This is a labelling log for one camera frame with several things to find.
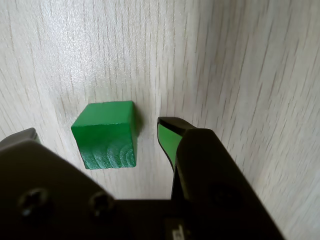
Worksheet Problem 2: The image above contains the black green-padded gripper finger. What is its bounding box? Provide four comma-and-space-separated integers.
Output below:
157, 116, 287, 240

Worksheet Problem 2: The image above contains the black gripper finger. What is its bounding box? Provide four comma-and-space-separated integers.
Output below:
0, 127, 116, 240

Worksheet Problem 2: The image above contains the green wooden cube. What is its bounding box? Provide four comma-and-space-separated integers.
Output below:
70, 100, 139, 171

